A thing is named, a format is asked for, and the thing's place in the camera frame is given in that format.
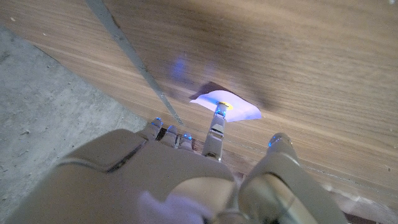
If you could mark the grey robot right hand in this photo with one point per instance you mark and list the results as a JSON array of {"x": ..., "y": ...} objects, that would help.
[{"x": 155, "y": 180}]

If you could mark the purple sticker sheet yellow dot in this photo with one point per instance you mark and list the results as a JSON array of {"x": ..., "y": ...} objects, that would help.
[{"x": 242, "y": 109}]

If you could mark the grey tape outline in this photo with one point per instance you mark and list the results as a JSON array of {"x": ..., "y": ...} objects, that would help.
[{"x": 124, "y": 43}]

